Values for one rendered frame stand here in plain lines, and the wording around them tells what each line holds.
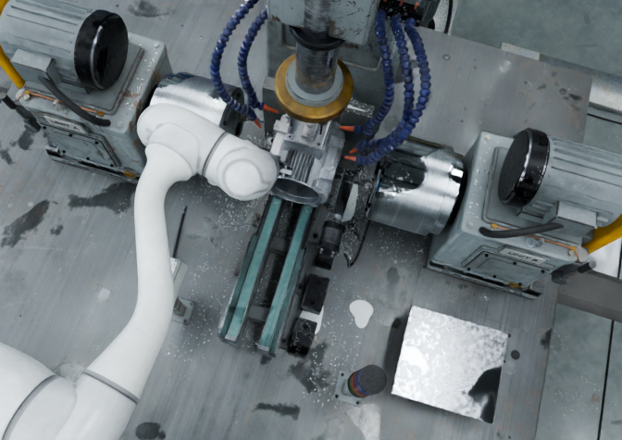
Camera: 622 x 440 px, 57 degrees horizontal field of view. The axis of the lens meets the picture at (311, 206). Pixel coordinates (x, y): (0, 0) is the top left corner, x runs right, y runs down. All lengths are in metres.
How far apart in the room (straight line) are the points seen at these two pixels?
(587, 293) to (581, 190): 1.48
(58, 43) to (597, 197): 1.24
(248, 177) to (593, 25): 2.73
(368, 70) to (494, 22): 1.83
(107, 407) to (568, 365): 2.14
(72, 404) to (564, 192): 1.03
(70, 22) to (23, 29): 0.11
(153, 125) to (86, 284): 0.75
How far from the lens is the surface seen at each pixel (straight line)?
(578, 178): 1.37
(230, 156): 1.10
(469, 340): 1.64
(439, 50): 2.12
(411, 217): 1.49
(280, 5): 1.10
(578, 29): 3.49
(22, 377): 1.00
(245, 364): 1.67
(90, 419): 0.97
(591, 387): 2.79
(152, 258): 1.05
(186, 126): 1.15
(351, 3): 1.04
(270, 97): 1.58
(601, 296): 2.85
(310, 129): 1.51
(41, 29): 1.49
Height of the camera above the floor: 2.46
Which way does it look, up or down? 70 degrees down
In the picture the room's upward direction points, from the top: 9 degrees clockwise
